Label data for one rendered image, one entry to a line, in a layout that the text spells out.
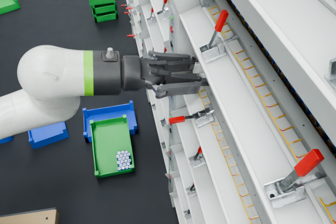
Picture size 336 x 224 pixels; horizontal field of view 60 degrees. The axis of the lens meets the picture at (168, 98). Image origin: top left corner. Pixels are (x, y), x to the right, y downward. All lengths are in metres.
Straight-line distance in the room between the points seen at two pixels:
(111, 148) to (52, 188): 0.35
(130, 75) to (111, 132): 1.11
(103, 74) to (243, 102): 0.27
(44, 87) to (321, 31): 0.46
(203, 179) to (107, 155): 0.91
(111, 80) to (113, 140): 1.10
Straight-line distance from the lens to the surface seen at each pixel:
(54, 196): 1.64
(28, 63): 0.58
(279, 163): 0.41
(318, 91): 0.25
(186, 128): 0.89
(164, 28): 0.94
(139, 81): 0.59
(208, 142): 0.64
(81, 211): 1.56
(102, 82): 0.58
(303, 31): 0.29
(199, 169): 0.81
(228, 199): 0.58
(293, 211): 0.39
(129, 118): 1.80
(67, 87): 0.58
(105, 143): 1.66
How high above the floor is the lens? 1.40
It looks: 48 degrees down
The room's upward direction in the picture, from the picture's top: straight up
